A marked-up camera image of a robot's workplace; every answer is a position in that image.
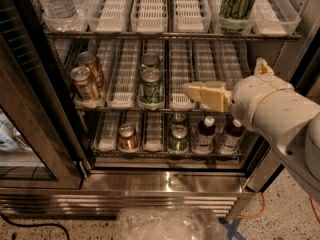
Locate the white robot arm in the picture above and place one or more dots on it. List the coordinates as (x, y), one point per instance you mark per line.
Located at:
(301, 155)

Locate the top wire shelf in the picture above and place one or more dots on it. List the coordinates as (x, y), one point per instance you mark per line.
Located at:
(171, 36)

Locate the green can bottom shelf front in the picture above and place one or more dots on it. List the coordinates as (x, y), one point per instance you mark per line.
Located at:
(178, 138)

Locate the gold can rear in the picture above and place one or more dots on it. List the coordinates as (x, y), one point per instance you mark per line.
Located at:
(91, 61)

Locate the green can bottom shelf rear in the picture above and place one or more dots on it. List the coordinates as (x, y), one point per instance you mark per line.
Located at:
(178, 119)

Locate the stainless steel fridge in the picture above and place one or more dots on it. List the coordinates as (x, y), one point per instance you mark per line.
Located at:
(221, 185)

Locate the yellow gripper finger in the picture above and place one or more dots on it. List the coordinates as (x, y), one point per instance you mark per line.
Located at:
(262, 68)
(212, 94)

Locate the middle wire shelf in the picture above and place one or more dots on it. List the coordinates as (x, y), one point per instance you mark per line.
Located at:
(163, 110)

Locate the wire shelf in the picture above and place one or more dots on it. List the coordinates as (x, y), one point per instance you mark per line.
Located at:
(160, 155)
(163, 110)
(171, 36)

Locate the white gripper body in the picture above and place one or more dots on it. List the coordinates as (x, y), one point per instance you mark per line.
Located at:
(250, 99)

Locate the gold can bottom shelf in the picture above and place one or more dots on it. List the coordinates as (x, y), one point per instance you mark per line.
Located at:
(128, 137)

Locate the gold can front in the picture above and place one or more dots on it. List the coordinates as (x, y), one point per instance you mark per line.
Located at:
(85, 84)

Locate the clear water bottle front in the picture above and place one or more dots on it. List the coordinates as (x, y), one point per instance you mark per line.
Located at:
(58, 9)

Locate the glass fridge door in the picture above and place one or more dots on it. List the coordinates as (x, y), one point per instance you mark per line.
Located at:
(37, 99)

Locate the bottom wire shelf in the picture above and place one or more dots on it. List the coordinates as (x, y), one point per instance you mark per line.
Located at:
(160, 155)

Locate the dark bottle white cap left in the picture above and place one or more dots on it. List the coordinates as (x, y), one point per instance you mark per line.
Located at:
(203, 139)

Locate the tall green can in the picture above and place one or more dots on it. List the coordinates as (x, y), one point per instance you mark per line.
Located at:
(236, 9)

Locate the dark bottle white cap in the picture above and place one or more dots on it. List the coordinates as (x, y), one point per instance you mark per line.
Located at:
(231, 135)
(203, 139)

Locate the clear plastic bag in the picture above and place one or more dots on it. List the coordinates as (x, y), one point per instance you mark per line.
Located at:
(169, 224)

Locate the green can middle shelf front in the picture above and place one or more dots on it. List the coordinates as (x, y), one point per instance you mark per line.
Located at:
(151, 86)

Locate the dark bottle white cap right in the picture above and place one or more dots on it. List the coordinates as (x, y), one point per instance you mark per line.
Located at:
(231, 135)

